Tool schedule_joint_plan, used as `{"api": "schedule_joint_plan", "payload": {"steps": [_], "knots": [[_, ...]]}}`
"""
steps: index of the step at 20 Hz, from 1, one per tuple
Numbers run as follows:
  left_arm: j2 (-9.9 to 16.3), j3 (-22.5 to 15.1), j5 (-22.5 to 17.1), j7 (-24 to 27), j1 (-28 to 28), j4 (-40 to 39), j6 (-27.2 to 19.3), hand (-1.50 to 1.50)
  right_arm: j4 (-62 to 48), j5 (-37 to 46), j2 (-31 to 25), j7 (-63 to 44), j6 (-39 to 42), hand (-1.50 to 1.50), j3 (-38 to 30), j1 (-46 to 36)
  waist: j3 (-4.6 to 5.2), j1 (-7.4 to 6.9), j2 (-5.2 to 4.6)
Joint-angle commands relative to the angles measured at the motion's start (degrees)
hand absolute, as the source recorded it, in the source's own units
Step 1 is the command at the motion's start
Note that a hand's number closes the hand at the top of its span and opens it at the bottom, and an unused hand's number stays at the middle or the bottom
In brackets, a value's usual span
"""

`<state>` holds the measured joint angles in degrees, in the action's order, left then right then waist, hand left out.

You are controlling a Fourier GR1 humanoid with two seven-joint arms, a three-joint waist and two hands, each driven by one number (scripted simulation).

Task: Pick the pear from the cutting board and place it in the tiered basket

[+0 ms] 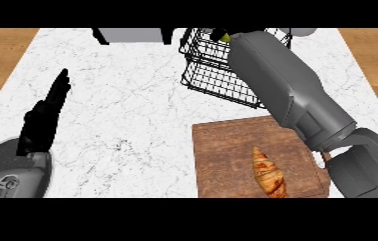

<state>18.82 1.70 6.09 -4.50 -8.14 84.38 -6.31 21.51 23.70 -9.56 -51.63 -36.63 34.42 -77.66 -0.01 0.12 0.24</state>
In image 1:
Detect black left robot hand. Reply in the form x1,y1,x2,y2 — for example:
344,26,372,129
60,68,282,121
16,68,73,157

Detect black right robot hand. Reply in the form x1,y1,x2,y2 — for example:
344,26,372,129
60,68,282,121
209,27,233,41

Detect brown wooden cutting board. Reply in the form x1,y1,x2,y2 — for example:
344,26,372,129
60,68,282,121
190,115,332,199

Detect pale grey rounded object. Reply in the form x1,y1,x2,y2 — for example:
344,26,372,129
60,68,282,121
287,27,317,38

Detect golden brown croissant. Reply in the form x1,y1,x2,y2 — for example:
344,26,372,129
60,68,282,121
251,146,289,199

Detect black wire tiered basket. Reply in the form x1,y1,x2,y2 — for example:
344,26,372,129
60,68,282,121
177,27,292,110

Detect grey appliance with black frame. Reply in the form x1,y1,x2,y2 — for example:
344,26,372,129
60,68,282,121
90,27,174,46

